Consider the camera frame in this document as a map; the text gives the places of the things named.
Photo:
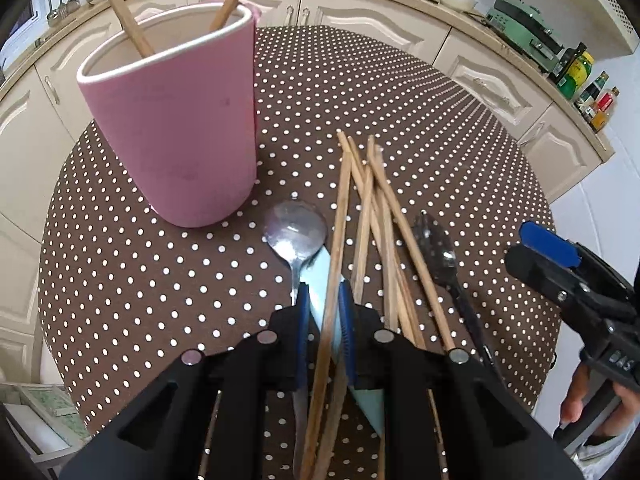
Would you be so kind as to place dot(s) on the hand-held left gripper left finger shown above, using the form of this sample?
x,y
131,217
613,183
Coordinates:
x,y
303,340

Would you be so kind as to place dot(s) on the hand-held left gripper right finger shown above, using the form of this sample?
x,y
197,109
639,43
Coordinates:
x,y
347,340

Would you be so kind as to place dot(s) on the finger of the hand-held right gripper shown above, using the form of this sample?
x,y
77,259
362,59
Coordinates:
x,y
540,272
550,242

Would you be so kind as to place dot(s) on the light blue spatula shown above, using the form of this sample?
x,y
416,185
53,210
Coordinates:
x,y
317,290

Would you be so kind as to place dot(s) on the black spoon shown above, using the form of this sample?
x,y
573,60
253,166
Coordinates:
x,y
435,255

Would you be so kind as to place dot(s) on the metal spoon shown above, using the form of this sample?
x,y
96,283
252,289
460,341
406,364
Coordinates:
x,y
295,230

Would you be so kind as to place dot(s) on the pink cup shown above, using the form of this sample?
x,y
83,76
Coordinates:
x,y
175,135

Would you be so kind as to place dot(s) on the person's right hand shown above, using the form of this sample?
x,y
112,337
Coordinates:
x,y
575,395

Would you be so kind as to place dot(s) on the orange red sauce bottle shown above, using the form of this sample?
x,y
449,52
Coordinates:
x,y
604,110

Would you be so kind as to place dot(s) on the dark sauce bottle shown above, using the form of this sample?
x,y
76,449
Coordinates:
x,y
595,87

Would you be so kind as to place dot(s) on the green bottle yellow cap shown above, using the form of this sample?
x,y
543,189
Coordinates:
x,y
580,72

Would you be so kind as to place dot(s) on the dark glass bottle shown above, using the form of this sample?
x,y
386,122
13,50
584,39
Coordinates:
x,y
564,67

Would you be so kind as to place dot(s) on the green electric hot pot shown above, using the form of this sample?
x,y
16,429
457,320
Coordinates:
x,y
522,30

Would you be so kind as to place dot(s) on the cream lattice door cabinet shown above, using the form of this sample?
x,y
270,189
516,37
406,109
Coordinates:
x,y
615,5

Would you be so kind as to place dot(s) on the white green patterned box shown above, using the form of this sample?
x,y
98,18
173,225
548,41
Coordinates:
x,y
40,420

